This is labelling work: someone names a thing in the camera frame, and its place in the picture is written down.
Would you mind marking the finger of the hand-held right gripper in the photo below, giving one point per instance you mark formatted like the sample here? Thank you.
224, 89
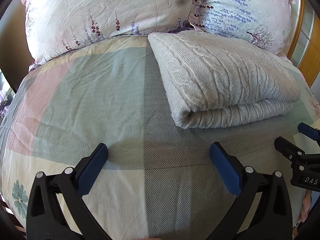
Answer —
287, 148
308, 130

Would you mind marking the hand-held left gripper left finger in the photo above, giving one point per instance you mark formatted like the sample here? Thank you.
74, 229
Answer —
93, 168

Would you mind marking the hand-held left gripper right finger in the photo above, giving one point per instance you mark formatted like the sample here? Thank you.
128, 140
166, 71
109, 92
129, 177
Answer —
224, 168

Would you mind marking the wooden cabinet with glass door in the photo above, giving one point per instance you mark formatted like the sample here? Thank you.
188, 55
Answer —
309, 62

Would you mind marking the pastel patchwork bed quilt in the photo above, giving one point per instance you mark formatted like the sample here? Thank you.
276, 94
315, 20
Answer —
100, 100

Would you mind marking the floral pillow with tree print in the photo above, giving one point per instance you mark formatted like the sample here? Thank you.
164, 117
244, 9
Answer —
245, 10

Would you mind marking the floral pillow with pink tint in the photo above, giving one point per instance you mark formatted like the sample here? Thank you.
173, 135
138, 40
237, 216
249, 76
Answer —
100, 12

